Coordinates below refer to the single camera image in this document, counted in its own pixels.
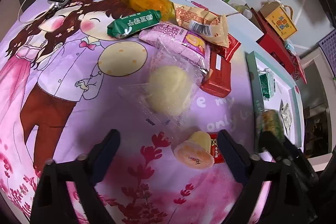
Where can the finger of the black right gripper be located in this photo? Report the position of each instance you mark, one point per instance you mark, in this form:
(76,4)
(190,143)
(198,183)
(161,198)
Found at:
(302,166)
(269,142)

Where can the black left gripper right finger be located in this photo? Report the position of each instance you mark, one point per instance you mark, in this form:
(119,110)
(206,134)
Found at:
(289,199)

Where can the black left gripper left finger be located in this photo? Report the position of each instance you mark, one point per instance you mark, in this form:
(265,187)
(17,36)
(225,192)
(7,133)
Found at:
(52,203)

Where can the yellow green snack packet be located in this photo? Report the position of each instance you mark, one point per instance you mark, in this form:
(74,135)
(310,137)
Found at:
(269,120)

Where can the small red candy packet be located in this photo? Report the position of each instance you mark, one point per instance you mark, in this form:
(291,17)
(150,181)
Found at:
(215,151)

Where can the orange jelly cup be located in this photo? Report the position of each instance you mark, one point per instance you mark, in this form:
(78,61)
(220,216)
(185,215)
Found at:
(195,151)

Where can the dark red snack box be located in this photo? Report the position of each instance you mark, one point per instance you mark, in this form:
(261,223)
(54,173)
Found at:
(219,82)

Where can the clear-wrapped yellow round pastry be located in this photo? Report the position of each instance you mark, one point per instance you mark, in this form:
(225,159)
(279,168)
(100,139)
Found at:
(172,83)

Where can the green long snack packet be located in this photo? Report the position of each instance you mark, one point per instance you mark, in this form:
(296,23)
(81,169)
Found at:
(134,23)

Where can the white small snack packet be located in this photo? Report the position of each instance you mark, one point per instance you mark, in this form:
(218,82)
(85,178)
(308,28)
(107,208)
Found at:
(286,116)

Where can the teal rimmed white tray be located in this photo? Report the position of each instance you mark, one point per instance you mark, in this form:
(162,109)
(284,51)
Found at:
(286,94)

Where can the green foil snack packet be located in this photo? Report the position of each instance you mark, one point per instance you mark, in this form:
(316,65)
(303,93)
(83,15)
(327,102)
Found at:
(267,82)

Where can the white side table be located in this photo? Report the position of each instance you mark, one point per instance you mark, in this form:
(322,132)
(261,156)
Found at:
(322,81)

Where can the red patterned paper bag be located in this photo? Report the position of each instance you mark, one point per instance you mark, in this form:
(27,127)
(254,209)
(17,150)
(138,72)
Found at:
(298,72)

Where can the red triangular snack packet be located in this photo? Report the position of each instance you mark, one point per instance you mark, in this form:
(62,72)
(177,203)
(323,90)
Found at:
(227,52)

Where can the large red gift box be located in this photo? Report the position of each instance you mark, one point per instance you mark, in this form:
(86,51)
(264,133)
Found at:
(271,42)

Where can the purple plastic basket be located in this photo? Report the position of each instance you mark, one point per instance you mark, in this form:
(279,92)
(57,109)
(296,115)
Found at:
(328,46)

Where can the pink cartoon tablecloth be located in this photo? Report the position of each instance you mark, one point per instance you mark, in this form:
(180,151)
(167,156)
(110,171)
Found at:
(145,182)

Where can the yellow childrens day gift box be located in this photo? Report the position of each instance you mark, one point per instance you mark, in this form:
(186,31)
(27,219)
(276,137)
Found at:
(280,18)

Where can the pink swiss roll packet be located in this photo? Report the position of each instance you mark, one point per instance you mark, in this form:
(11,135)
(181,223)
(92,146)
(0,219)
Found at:
(185,43)

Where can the cream lemon cake packet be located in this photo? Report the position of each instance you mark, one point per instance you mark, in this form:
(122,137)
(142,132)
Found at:
(212,27)

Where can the clear round ball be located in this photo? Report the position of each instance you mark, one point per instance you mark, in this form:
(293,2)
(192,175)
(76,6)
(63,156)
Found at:
(242,9)

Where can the orange transparent snack bag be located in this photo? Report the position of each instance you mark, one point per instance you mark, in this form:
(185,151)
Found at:
(166,7)

